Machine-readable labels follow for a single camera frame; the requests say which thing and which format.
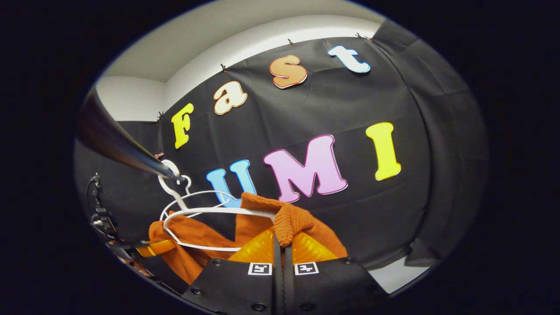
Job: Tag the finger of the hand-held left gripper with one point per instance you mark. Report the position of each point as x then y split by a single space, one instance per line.
153 248

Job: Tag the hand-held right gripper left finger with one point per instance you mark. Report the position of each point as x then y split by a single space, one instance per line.
277 288

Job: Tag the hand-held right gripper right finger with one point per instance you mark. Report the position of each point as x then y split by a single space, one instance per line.
288 288

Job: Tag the black backdrop cloth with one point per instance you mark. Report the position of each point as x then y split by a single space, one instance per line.
350 109

